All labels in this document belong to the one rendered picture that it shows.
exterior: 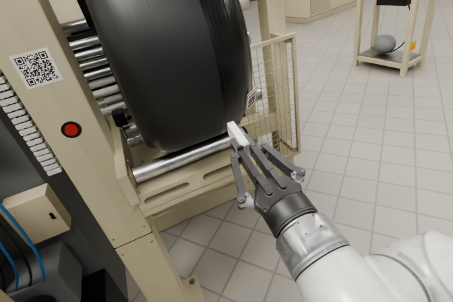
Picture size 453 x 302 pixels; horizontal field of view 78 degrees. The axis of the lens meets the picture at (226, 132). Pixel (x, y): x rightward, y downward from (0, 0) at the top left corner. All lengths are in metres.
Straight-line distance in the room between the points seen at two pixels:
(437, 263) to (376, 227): 1.31
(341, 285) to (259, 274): 1.21
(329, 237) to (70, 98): 0.63
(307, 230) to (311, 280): 0.06
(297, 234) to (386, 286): 0.11
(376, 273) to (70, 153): 0.71
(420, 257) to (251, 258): 1.22
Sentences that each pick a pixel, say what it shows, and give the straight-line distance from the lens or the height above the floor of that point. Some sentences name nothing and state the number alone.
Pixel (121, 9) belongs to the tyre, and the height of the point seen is 1.31.
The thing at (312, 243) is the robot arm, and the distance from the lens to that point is 0.40.
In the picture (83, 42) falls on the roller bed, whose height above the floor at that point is 1.18.
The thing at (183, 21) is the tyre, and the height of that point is 1.27.
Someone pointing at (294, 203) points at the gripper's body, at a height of 1.04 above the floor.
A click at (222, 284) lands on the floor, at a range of 1.58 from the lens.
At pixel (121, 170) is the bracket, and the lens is 0.76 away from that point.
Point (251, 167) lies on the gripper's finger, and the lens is 0.49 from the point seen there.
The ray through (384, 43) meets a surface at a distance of 3.53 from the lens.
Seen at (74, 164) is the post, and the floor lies 0.97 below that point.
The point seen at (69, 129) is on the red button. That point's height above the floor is 1.07.
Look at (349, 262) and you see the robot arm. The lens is 0.39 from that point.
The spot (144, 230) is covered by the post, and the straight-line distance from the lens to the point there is 1.02.
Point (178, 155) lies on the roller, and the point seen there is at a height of 0.92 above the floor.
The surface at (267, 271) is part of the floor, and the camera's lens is 1.58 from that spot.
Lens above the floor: 1.36
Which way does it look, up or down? 32 degrees down
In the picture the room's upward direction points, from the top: 12 degrees counter-clockwise
